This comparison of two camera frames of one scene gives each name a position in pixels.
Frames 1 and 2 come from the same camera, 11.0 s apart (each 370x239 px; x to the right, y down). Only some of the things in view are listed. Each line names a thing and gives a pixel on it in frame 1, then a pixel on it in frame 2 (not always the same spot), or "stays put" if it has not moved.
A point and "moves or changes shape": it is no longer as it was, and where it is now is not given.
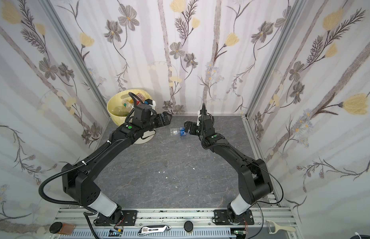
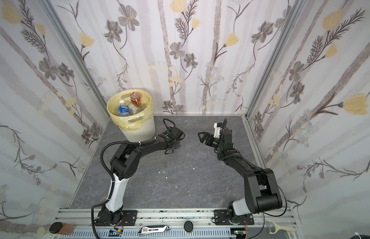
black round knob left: x=55 y=227 stays put
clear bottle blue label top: x=178 y=131 moves or changes shape
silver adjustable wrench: x=153 y=229 stays put
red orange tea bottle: x=141 y=96 moves or changes shape
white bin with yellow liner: x=122 y=103 stays put
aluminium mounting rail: x=274 y=223 stays put
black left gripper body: x=160 y=119 to x=175 y=136
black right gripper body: x=194 y=127 to x=213 y=140
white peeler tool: x=274 y=227 stays put
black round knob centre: x=188 y=226 stays put
